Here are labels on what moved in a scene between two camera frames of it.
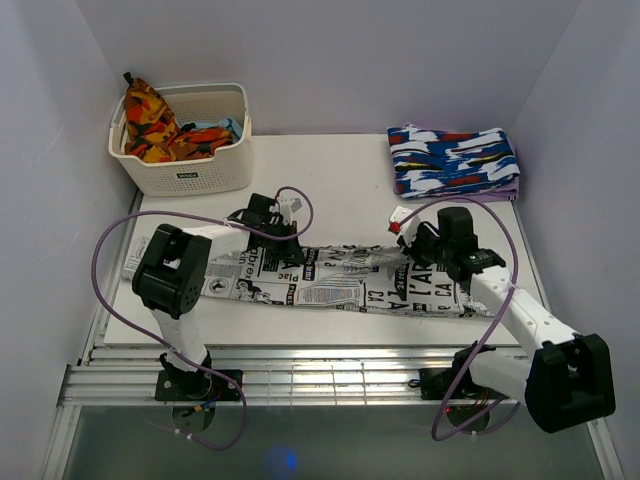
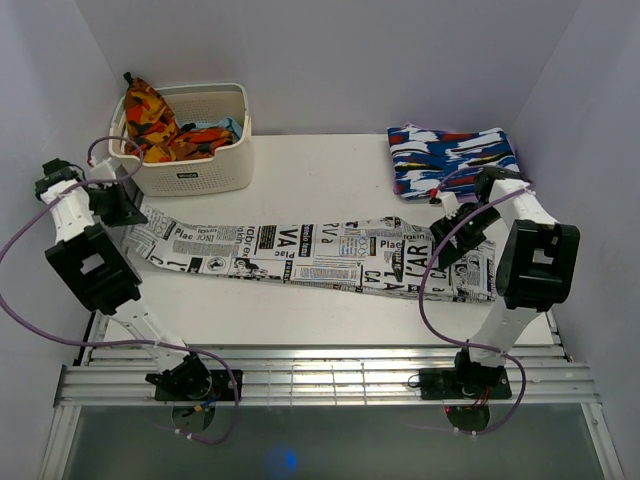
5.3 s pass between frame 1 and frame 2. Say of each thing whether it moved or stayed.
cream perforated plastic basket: stayed
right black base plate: stayed
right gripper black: moved
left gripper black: moved
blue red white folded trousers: stayed
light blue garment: stayed
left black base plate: stayed
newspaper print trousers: moved
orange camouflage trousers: stayed
